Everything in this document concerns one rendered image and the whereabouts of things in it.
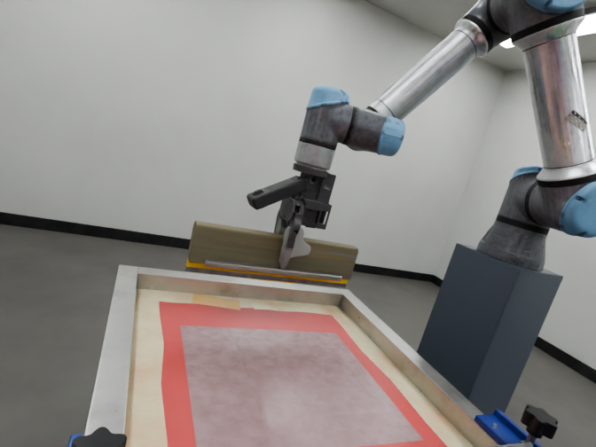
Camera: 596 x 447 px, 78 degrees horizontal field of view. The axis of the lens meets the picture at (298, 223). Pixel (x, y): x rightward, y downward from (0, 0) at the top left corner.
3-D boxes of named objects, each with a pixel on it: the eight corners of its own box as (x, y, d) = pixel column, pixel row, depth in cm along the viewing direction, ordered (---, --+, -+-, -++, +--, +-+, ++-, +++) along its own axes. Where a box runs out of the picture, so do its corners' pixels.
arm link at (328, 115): (358, 92, 68) (313, 80, 67) (341, 152, 70) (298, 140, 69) (351, 98, 75) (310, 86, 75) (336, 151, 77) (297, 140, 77)
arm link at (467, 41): (492, -17, 85) (328, 127, 90) (522, -41, 74) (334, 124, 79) (520, 25, 87) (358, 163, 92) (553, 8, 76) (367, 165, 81)
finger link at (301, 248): (309, 275, 75) (317, 230, 74) (281, 271, 72) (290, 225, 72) (302, 271, 78) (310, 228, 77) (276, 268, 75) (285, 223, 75)
